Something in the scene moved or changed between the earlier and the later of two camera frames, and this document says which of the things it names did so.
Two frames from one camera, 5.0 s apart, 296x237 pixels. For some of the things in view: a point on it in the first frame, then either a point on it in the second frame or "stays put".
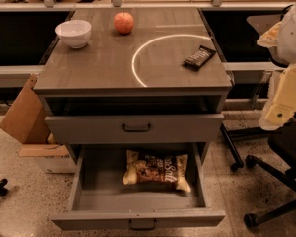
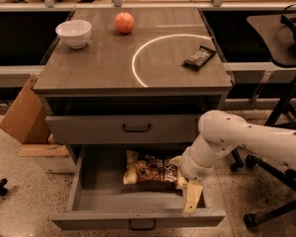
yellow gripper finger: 289,97 to 192,192
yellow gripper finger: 270,39 to 176,160
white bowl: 75,33 stays put
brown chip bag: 171,170 stays put
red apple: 123,23 stays put
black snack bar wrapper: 198,58 stays put
